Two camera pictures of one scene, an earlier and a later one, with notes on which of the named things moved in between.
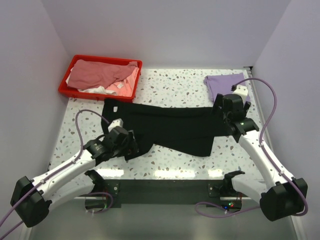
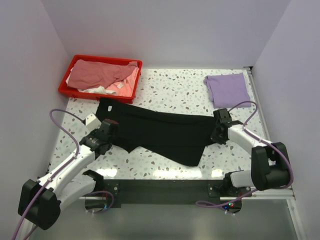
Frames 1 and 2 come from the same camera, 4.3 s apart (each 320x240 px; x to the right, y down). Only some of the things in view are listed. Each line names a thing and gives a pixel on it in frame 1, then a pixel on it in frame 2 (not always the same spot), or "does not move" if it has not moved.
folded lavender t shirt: [222, 84] does not move
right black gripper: [218, 102] → [215, 138]
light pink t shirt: [125, 87] does not move
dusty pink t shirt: [85, 74] does not move
